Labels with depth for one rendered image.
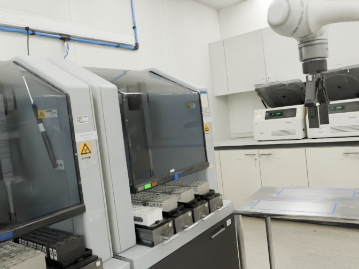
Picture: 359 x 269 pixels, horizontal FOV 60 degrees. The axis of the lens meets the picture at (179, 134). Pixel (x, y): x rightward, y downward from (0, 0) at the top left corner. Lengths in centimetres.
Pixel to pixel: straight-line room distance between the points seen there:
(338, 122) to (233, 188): 140
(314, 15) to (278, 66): 287
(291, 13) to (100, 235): 102
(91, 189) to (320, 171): 261
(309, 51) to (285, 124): 242
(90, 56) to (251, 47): 201
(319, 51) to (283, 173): 258
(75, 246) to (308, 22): 104
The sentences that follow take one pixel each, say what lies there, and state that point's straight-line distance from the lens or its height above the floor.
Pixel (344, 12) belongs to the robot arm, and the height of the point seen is 149.
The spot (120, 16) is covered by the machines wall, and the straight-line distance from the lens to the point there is 311.
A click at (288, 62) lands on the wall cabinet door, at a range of 377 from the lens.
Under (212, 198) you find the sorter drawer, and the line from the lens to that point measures 176.
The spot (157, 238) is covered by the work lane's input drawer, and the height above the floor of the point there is 76.
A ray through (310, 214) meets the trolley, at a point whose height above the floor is 82.
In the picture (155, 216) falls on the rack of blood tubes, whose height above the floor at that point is 84.
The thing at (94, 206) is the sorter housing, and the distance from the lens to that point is 127.
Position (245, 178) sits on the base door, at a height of 48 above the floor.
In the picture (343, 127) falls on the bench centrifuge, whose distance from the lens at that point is 336.
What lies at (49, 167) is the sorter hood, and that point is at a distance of 115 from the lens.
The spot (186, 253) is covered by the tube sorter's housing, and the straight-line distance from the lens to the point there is 160.
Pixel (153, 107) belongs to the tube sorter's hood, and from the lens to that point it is 149.
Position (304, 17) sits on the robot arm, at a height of 150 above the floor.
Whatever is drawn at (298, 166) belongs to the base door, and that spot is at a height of 62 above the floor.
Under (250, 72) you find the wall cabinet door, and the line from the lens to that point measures 393.
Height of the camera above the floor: 127
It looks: 3 degrees down
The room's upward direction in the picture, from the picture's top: 7 degrees counter-clockwise
